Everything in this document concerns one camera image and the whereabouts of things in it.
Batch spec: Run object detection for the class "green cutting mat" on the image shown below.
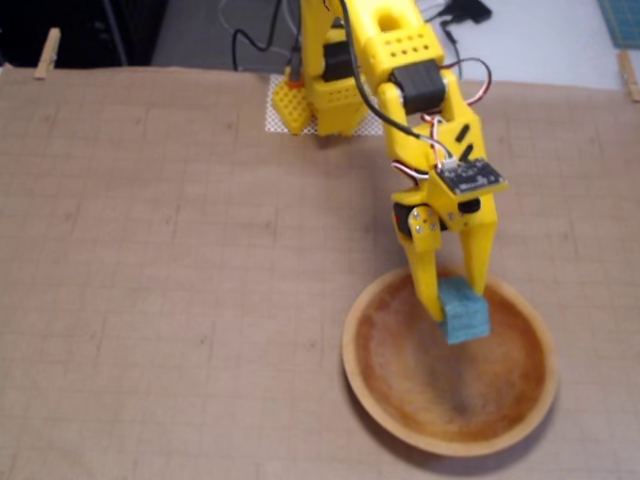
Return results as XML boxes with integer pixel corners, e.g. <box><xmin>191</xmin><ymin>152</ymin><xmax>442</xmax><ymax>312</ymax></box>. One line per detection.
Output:
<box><xmin>597</xmin><ymin>0</ymin><xmax>640</xmax><ymax>50</ymax></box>

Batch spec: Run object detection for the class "white mesh mat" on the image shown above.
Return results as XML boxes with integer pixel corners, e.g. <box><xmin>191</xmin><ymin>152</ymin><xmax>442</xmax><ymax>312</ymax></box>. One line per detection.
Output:
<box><xmin>263</xmin><ymin>73</ymin><xmax>386</xmax><ymax>137</ymax></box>

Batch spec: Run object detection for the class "round wooden bowl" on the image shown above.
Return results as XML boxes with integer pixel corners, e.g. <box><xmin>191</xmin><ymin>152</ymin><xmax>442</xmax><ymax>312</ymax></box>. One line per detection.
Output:
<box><xmin>341</xmin><ymin>267</ymin><xmax>560</xmax><ymax>457</ymax></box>

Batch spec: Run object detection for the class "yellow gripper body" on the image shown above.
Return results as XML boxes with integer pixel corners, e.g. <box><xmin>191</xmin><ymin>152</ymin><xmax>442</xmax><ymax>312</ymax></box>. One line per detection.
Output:
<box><xmin>391</xmin><ymin>180</ymin><xmax>499</xmax><ymax>246</ymax></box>

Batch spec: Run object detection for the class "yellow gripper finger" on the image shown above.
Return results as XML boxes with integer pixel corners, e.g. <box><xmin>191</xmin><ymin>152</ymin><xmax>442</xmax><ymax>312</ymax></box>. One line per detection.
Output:
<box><xmin>459</xmin><ymin>219</ymin><xmax>499</xmax><ymax>299</ymax></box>
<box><xmin>407</xmin><ymin>207</ymin><xmax>449</xmax><ymax>324</ymax></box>

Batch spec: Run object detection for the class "yellow perforated clamp block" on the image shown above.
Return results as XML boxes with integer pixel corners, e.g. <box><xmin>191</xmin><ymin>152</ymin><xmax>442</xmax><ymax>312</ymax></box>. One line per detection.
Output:
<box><xmin>272</xmin><ymin>77</ymin><xmax>320</xmax><ymax>136</ymax></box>

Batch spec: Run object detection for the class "black camera cable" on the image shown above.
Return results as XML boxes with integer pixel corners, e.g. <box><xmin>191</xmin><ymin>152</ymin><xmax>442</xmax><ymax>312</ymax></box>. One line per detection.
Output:
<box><xmin>322</xmin><ymin>0</ymin><xmax>441</xmax><ymax>156</ymax></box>

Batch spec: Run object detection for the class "red servo wire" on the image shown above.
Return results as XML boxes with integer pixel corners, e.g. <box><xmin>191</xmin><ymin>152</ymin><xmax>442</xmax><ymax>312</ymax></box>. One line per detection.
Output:
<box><xmin>442</xmin><ymin>57</ymin><xmax>495</xmax><ymax>109</ymax></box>

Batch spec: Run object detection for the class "black wrist camera board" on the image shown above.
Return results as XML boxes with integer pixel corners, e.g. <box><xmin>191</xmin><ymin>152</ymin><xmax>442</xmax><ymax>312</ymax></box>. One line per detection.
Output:
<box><xmin>432</xmin><ymin>158</ymin><xmax>510</xmax><ymax>197</ymax></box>

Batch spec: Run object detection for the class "blue block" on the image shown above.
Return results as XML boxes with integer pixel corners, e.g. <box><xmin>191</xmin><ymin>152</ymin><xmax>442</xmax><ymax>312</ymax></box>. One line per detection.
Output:
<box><xmin>437</xmin><ymin>277</ymin><xmax>491</xmax><ymax>346</ymax></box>

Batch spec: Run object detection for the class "wooden clothespin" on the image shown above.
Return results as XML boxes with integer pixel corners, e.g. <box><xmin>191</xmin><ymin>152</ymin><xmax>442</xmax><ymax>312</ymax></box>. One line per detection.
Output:
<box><xmin>33</xmin><ymin>27</ymin><xmax>62</xmax><ymax>81</ymax></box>
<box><xmin>615</xmin><ymin>49</ymin><xmax>640</xmax><ymax>104</ymax></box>

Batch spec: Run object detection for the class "black cable with plug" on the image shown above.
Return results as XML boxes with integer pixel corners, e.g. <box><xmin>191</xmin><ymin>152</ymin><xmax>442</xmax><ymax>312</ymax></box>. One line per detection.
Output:
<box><xmin>230</xmin><ymin>0</ymin><xmax>307</xmax><ymax>90</ymax></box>

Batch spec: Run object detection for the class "black power adapter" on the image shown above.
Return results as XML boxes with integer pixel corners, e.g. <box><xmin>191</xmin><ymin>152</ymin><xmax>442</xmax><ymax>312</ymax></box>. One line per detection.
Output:
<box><xmin>442</xmin><ymin>0</ymin><xmax>494</xmax><ymax>26</ymax></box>

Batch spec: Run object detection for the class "dark cabinet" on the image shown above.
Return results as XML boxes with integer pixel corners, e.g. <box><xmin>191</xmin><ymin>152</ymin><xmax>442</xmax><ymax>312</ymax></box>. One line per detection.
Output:
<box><xmin>0</xmin><ymin>0</ymin><xmax>169</xmax><ymax>69</ymax></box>

